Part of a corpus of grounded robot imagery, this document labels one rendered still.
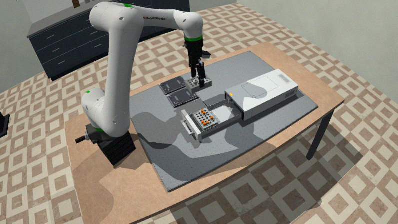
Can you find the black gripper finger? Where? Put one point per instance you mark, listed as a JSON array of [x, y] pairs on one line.
[[201, 72], [192, 67]]

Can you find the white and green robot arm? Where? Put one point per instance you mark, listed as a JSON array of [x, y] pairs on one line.
[[109, 111]]

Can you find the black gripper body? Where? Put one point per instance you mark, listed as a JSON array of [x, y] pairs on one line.
[[195, 54]]

